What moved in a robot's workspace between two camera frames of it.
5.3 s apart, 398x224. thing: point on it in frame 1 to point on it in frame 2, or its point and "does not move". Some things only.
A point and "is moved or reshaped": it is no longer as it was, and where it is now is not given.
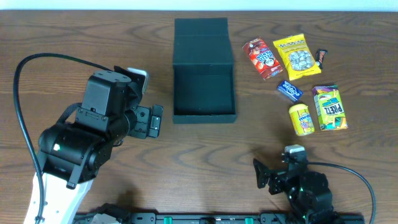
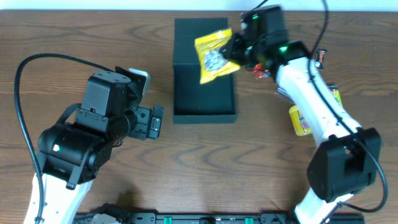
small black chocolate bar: x=320 y=54 does not move
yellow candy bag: x=296 y=56 is moved or reshaped
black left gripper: x=145 y=122 does not move
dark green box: x=204 y=83 does not move
